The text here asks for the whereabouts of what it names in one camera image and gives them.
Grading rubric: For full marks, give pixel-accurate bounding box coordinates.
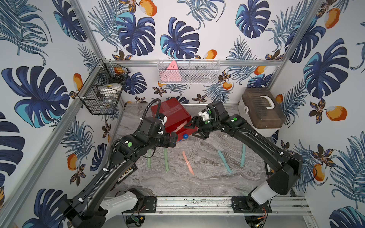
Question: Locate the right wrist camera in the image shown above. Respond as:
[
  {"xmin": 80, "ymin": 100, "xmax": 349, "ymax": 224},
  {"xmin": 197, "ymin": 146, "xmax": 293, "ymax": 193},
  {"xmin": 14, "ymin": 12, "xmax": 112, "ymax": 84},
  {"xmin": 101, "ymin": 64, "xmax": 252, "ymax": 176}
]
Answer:
[{"xmin": 198, "ymin": 110, "xmax": 212, "ymax": 121}]

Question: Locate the pink triangle object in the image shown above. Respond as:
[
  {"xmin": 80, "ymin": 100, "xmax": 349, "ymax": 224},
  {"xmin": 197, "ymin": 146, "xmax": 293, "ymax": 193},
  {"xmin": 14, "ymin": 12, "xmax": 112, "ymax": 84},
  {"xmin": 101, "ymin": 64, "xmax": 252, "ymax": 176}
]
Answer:
[{"xmin": 160, "ymin": 60, "xmax": 182, "ymax": 83}]

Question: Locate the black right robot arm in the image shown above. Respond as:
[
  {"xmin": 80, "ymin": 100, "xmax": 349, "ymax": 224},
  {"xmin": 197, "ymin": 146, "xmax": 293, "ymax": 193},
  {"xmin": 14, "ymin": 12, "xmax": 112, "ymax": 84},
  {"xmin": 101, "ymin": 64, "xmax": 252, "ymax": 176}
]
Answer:
[{"xmin": 184, "ymin": 102, "xmax": 303, "ymax": 206}]

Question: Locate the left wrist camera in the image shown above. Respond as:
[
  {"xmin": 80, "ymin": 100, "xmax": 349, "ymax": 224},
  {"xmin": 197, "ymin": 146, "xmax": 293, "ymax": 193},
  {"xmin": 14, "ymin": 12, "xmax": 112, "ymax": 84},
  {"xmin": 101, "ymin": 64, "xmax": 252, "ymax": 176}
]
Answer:
[{"xmin": 156, "ymin": 113, "xmax": 167, "ymax": 135}]

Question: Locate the pink fruit knife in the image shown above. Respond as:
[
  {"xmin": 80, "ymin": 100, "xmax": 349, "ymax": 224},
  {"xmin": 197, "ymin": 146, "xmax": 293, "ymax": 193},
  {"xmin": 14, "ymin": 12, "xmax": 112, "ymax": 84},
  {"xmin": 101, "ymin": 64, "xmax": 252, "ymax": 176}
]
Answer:
[{"xmin": 182, "ymin": 151, "xmax": 194, "ymax": 175}]

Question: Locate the red three-drawer box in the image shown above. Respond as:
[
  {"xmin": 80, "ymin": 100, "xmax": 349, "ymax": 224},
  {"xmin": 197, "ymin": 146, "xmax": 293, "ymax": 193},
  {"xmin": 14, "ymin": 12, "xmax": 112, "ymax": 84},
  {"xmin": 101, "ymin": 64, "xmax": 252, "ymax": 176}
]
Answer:
[{"xmin": 159, "ymin": 98, "xmax": 198, "ymax": 141}]

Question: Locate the left yellow connector board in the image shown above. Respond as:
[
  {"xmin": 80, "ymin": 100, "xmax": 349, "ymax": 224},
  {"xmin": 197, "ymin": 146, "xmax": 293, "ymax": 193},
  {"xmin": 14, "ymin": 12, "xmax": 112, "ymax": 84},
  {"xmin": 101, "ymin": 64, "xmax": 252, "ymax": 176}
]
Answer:
[{"xmin": 117, "ymin": 164, "xmax": 138, "ymax": 184}]

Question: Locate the clear mesh wall shelf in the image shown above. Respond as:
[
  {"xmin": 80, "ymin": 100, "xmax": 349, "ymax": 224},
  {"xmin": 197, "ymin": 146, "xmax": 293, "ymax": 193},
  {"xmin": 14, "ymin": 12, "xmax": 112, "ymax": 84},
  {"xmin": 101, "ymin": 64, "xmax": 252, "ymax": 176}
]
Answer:
[{"xmin": 157, "ymin": 59, "xmax": 221, "ymax": 84}]

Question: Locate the green fruit knife left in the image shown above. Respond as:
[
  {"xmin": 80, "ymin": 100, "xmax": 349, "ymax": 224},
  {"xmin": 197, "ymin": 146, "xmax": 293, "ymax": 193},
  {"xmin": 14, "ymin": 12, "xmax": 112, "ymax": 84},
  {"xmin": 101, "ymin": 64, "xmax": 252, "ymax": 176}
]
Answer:
[{"xmin": 147, "ymin": 149, "xmax": 152, "ymax": 169}]

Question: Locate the green fruit knife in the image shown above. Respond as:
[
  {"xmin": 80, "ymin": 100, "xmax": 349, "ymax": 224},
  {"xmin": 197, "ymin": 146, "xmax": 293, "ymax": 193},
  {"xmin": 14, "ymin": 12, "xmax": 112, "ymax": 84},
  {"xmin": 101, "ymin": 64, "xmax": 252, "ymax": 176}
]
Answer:
[
  {"xmin": 164, "ymin": 148, "xmax": 170, "ymax": 172},
  {"xmin": 147, "ymin": 149, "xmax": 152, "ymax": 169}
]

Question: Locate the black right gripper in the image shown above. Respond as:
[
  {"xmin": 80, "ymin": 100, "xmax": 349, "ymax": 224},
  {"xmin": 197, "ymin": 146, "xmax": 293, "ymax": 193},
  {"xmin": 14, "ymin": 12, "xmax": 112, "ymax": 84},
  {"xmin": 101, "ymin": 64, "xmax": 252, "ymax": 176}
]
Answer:
[{"xmin": 182, "ymin": 115, "xmax": 220, "ymax": 138}]

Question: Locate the white object in basket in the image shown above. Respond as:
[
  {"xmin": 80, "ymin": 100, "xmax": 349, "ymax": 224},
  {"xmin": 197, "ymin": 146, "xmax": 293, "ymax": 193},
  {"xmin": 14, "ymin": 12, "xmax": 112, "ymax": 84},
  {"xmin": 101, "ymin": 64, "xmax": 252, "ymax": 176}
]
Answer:
[{"xmin": 98, "ymin": 83, "xmax": 122, "ymax": 99}]

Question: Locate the brown lidded storage box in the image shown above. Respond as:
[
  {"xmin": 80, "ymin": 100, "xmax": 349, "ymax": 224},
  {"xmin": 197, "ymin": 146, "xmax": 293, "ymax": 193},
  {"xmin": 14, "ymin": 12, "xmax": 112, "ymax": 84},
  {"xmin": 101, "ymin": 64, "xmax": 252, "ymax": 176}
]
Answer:
[{"xmin": 238, "ymin": 87, "xmax": 286, "ymax": 138}]

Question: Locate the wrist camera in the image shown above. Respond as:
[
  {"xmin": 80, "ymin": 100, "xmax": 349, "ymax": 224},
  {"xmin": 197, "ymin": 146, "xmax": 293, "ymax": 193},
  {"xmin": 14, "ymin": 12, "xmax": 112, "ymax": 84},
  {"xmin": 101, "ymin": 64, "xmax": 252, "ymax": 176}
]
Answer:
[
  {"xmin": 198, "ymin": 110, "xmax": 212, "ymax": 121},
  {"xmin": 156, "ymin": 113, "xmax": 167, "ymax": 135}
]

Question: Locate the green fruit knife right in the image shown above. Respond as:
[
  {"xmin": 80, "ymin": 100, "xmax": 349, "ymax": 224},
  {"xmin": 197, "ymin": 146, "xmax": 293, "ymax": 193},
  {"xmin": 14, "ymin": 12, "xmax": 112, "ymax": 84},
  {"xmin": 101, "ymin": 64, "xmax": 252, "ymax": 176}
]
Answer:
[{"xmin": 164, "ymin": 148, "xmax": 170, "ymax": 172}]

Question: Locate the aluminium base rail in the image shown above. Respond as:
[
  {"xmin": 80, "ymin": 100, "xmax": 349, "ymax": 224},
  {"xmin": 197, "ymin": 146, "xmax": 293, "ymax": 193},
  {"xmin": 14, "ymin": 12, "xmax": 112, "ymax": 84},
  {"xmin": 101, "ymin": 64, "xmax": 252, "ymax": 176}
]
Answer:
[{"xmin": 102, "ymin": 196, "xmax": 313, "ymax": 216}]

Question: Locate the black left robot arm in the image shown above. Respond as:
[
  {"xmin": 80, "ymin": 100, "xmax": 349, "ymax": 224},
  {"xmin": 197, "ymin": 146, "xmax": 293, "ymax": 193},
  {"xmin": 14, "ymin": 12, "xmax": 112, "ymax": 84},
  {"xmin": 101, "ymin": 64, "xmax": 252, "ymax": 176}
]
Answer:
[{"xmin": 59, "ymin": 114, "xmax": 177, "ymax": 228}]

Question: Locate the black wire basket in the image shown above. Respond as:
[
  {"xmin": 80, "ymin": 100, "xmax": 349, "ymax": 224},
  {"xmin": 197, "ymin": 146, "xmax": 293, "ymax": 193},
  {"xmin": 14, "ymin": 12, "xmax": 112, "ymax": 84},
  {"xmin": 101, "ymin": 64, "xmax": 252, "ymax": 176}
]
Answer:
[{"xmin": 77, "ymin": 59, "xmax": 130, "ymax": 116}]

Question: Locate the teal fruit knife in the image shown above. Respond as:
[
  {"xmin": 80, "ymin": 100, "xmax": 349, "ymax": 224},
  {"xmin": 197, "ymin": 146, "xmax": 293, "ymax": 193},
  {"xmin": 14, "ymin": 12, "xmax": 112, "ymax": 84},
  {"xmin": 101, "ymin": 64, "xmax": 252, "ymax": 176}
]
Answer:
[
  {"xmin": 218, "ymin": 151, "xmax": 232, "ymax": 174},
  {"xmin": 240, "ymin": 144, "xmax": 246, "ymax": 167}
]

